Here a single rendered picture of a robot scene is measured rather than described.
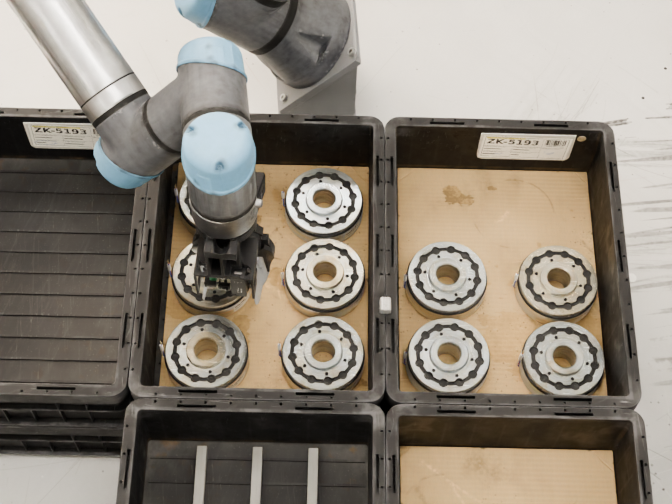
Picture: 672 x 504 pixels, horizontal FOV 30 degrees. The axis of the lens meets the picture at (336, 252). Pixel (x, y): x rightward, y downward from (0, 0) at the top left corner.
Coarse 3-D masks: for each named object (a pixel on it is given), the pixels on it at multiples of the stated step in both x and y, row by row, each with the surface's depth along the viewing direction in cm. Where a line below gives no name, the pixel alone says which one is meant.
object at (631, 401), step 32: (416, 128) 164; (448, 128) 164; (480, 128) 164; (512, 128) 164; (544, 128) 164; (576, 128) 164; (608, 128) 164; (608, 160) 161; (608, 192) 160; (640, 384) 147
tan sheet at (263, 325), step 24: (264, 168) 172; (288, 168) 172; (312, 168) 172; (336, 168) 172; (360, 168) 172; (264, 216) 168; (192, 240) 166; (288, 240) 166; (360, 240) 167; (168, 288) 163; (264, 288) 163; (168, 312) 161; (240, 312) 161; (264, 312) 161; (288, 312) 161; (360, 312) 162; (168, 336) 160; (264, 336) 160; (360, 336) 160; (264, 360) 158; (168, 384) 156; (240, 384) 157; (264, 384) 157; (288, 384) 157; (360, 384) 157
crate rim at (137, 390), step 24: (264, 120) 163; (288, 120) 163; (312, 120) 165; (336, 120) 164; (360, 120) 164; (384, 168) 160; (384, 192) 159; (384, 216) 157; (144, 240) 155; (384, 240) 155; (144, 264) 153; (384, 264) 154; (144, 288) 152; (384, 288) 152; (144, 312) 150; (144, 336) 149; (384, 336) 149; (384, 360) 148; (384, 384) 146
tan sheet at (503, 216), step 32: (416, 192) 170; (448, 192) 170; (480, 192) 170; (512, 192) 171; (544, 192) 171; (576, 192) 171; (416, 224) 168; (448, 224) 168; (480, 224) 168; (512, 224) 168; (544, 224) 168; (576, 224) 168; (480, 256) 166; (512, 256) 166; (512, 288) 164; (416, 320) 161; (480, 320) 161; (512, 320) 162; (512, 352) 159; (512, 384) 157
